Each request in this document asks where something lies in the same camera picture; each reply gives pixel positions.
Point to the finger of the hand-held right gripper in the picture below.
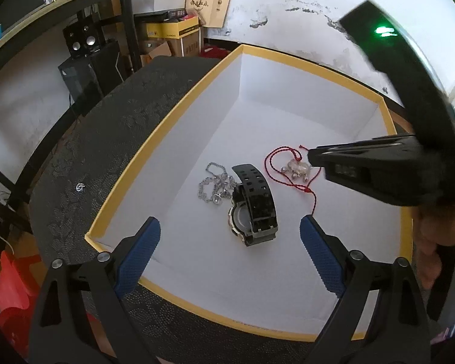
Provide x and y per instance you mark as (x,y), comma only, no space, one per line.
(383,159)

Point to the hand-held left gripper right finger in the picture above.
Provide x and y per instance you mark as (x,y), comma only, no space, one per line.
(322,258)

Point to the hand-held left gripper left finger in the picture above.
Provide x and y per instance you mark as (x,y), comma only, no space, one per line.
(136,258)

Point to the black wrist watch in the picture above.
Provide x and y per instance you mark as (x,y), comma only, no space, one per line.
(256,197)

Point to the yellow cardboard box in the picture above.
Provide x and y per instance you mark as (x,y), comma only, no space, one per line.
(288,121)

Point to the person's right hand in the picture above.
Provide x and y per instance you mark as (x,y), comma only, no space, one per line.
(428,265)

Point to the small silver earring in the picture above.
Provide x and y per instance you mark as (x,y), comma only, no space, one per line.
(79,187)

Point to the red plastic bag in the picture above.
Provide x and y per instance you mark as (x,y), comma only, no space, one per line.
(11,292)

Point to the black computer case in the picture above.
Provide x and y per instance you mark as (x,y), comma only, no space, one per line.
(83,79)

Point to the red cloth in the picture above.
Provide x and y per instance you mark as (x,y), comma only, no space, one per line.
(214,52)

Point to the brown cardboard carton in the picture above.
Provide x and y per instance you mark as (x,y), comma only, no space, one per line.
(185,48)

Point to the kraft paper bag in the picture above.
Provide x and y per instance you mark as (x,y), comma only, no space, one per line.
(208,7)

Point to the black speaker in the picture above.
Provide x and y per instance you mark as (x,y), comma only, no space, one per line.
(81,38)

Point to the yellow black carton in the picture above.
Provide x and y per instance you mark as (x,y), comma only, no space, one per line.
(167,30)

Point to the black frame desk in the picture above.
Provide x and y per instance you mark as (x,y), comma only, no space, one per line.
(60,7)

